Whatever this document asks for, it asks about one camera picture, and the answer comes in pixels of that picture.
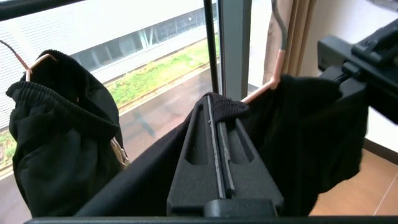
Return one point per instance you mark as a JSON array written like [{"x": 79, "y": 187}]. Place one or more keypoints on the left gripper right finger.
[{"x": 252, "y": 180}]

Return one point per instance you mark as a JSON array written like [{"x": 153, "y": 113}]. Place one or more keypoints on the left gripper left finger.
[{"x": 196, "y": 177}]

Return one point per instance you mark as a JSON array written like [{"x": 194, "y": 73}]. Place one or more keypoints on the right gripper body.
[{"x": 373, "y": 71}]

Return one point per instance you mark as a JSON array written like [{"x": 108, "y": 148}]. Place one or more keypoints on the heap of clothes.
[{"x": 311, "y": 133}]

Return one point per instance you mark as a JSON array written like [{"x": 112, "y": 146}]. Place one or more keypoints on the pink clothes hanger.
[
  {"x": 29, "y": 67},
  {"x": 275, "y": 77}
]

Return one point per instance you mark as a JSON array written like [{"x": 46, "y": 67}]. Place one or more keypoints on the black shorts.
[{"x": 62, "y": 140}]

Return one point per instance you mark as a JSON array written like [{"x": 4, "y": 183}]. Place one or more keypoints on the black clothes rack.
[{"x": 211, "y": 46}]

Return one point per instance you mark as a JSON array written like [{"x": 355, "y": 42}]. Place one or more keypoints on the beige curtain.
[{"x": 295, "y": 37}]

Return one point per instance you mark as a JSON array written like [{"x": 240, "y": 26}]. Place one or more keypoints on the window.
[{"x": 155, "y": 62}]

